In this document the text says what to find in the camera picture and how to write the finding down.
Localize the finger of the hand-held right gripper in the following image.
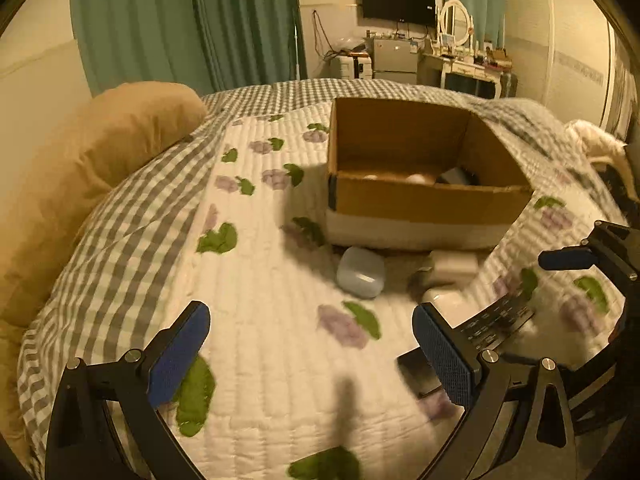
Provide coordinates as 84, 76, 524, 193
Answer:
538, 220, 640, 283

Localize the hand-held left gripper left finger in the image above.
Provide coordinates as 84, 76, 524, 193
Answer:
45, 301, 211, 480

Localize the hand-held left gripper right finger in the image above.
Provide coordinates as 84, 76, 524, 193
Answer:
411, 302, 577, 480

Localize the white rounded device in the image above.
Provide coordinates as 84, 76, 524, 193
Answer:
421, 285, 470, 322

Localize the black calculator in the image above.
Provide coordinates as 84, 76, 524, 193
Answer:
456, 293, 536, 354

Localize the small white rectangular box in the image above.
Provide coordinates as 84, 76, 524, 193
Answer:
428, 250, 481, 282

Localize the pale blue earbuds case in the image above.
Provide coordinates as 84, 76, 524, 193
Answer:
336, 245, 386, 300

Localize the cardboard box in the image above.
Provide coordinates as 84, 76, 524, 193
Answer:
325, 96, 534, 252

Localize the black flat device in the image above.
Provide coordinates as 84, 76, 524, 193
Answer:
397, 346, 453, 397

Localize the white floral quilt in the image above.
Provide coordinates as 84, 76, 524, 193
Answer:
107, 97, 628, 480

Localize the white pillow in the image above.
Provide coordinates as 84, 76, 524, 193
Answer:
564, 119, 629, 162

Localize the black and white gadget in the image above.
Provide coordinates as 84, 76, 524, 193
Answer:
435, 166, 482, 187

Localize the white wardrobe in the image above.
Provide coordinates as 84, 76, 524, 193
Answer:
502, 0, 617, 128

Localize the white vanity table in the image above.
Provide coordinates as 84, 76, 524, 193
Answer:
417, 46, 514, 102

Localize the tan pillow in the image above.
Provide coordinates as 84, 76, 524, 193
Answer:
0, 81, 209, 329

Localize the silver mini fridge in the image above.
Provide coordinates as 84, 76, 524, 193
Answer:
372, 38, 420, 84

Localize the white oval vanity mirror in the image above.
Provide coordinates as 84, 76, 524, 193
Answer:
438, 0, 474, 50

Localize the white storage cabinet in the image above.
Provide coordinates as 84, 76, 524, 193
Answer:
335, 53, 374, 80

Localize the white upright pole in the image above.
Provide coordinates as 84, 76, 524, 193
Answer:
294, 9, 307, 81

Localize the wide green curtain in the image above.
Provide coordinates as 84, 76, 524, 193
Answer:
69, 0, 301, 99

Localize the black wall television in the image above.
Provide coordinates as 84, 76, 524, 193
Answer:
360, 0, 437, 27

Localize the hanging wall cable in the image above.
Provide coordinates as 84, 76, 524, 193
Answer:
312, 9, 342, 62

